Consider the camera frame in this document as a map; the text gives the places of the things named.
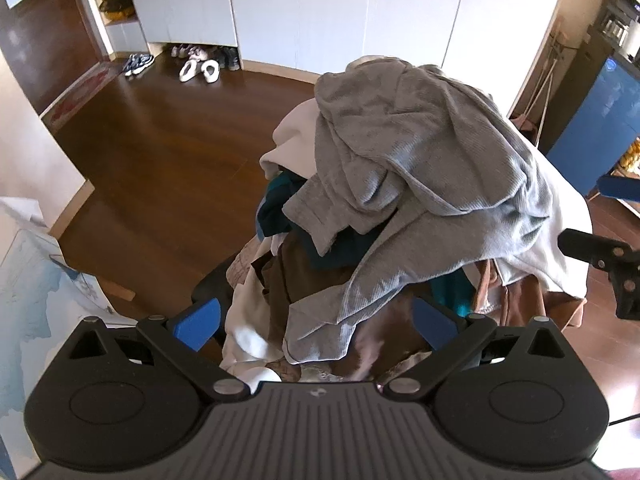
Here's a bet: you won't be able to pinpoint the small wooden block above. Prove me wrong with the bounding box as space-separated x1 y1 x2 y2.
101 280 136 304

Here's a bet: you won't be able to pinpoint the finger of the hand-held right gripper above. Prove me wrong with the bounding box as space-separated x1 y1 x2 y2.
557 229 640 321
597 174 640 202

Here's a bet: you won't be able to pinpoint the red patterned rug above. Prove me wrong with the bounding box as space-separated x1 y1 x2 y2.
40 60 124 131

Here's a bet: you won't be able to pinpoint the dark shoes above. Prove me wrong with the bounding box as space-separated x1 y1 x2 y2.
214 46 243 72

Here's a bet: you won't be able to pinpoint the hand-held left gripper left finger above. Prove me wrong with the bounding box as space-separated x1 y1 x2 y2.
67 297 251 403

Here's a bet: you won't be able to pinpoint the grey ribbed garment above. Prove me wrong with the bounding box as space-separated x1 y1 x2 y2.
282 62 553 366

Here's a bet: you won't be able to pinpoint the white wardrobe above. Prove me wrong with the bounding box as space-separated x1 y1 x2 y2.
122 0 560 117

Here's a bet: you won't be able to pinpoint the yellow bag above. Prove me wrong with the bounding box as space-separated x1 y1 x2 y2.
97 0 137 24

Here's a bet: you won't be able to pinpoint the blue cabinet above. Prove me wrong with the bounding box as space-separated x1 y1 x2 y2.
546 55 640 197

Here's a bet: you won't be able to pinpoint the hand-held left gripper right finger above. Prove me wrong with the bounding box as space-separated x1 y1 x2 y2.
380 296 573 403

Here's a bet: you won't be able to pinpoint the white garment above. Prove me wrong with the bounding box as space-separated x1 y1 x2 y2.
345 55 592 301

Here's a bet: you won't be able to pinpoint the mop handles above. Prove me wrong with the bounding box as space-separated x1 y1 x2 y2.
524 30 563 128

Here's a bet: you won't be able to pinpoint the brown garment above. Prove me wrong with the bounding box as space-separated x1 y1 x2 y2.
250 237 587 383

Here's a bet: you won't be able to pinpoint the black shelf unit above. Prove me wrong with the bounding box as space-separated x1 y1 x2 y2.
539 0 640 157

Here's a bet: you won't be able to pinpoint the pink and white sneakers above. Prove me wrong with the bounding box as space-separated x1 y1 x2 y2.
170 44 210 61

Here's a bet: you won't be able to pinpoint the cream garment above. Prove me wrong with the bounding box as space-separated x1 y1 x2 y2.
260 97 323 178

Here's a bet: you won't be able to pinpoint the white cloth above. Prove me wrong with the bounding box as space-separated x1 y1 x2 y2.
220 267 303 393

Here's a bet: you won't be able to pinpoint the printed blue table mat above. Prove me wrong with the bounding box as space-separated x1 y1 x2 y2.
0 195 139 480

